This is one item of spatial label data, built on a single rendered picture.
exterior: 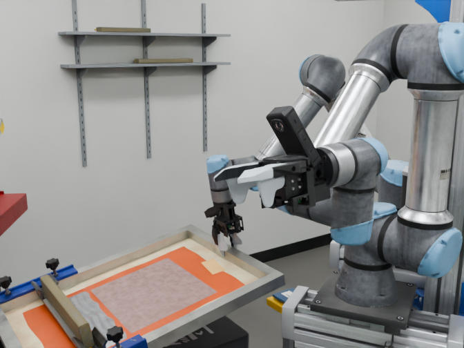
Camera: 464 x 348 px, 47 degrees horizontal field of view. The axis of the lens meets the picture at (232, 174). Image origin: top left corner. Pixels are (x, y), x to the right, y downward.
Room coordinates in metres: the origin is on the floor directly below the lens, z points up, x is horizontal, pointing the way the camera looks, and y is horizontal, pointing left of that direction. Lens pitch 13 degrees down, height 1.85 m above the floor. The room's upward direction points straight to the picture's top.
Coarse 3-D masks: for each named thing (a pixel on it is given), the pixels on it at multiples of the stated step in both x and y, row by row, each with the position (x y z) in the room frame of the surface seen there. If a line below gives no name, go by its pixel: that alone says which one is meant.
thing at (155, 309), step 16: (208, 272) 1.68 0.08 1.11; (224, 272) 1.66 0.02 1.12; (160, 288) 1.61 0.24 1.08; (176, 288) 1.60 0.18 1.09; (192, 288) 1.59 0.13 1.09; (208, 288) 1.57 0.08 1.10; (224, 288) 1.56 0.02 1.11; (128, 304) 1.54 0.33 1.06; (144, 304) 1.52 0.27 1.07; (160, 304) 1.51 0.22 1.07; (176, 304) 1.50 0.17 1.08; (192, 304) 1.49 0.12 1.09; (128, 320) 1.45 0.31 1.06; (144, 320) 1.44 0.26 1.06; (160, 320) 1.43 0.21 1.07; (64, 336) 1.41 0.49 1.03; (128, 336) 1.37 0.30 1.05
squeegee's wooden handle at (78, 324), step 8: (40, 280) 1.59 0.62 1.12; (48, 280) 1.56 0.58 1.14; (48, 288) 1.51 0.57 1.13; (56, 288) 1.50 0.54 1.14; (48, 296) 1.53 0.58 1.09; (56, 296) 1.45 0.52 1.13; (64, 296) 1.44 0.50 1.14; (56, 304) 1.46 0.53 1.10; (64, 304) 1.40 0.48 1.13; (72, 304) 1.39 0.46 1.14; (64, 312) 1.38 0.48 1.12; (72, 312) 1.35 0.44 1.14; (64, 320) 1.41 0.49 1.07; (72, 320) 1.32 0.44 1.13; (80, 320) 1.30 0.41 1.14; (72, 328) 1.34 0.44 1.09; (80, 328) 1.28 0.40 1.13; (88, 328) 1.29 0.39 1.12; (80, 336) 1.28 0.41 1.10; (88, 336) 1.29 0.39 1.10; (88, 344) 1.29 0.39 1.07
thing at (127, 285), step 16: (160, 256) 1.84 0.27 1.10; (176, 256) 1.83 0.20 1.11; (192, 256) 1.81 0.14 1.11; (128, 272) 1.75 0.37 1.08; (144, 272) 1.74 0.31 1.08; (160, 272) 1.72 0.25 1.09; (176, 272) 1.71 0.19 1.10; (192, 272) 1.69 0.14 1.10; (96, 288) 1.67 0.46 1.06; (112, 288) 1.65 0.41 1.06; (128, 288) 1.64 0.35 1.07; (144, 288) 1.63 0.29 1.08; (112, 304) 1.55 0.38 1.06; (32, 320) 1.51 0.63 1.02; (48, 320) 1.50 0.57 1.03; (48, 336) 1.42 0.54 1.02
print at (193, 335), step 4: (200, 328) 1.59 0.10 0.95; (204, 328) 1.59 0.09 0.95; (208, 328) 1.59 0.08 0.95; (192, 332) 1.56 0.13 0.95; (196, 332) 1.56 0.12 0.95; (200, 332) 1.56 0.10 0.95; (204, 332) 1.56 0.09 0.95; (208, 332) 1.56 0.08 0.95; (212, 332) 1.56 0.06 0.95; (184, 336) 1.54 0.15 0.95; (188, 336) 1.54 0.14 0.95; (192, 336) 1.54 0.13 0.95; (196, 336) 1.54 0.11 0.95; (200, 336) 1.54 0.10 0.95; (176, 340) 1.51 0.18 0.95; (180, 340) 1.51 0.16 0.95; (184, 340) 1.51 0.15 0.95; (188, 340) 1.51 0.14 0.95; (172, 344) 1.49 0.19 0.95; (176, 344) 1.49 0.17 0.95; (180, 344) 1.49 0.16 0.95
